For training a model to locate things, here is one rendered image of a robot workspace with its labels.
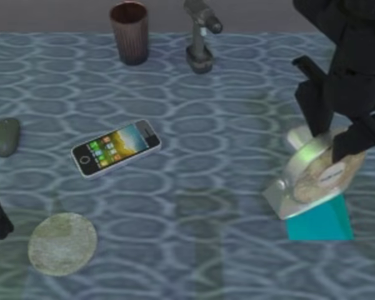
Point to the bagged bread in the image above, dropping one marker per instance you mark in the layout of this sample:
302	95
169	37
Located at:
312	168

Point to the round grey-green stone coaster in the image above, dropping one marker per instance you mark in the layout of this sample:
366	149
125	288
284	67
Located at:
62	244

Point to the teal box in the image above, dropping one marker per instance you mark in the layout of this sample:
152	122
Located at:
323	223

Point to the brown ribbed cup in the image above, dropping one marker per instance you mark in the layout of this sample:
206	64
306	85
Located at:
129	32

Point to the white smartphone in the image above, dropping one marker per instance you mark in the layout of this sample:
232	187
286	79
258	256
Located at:
116	148

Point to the dark grey computer mouse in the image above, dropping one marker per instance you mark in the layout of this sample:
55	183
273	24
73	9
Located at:
7	137

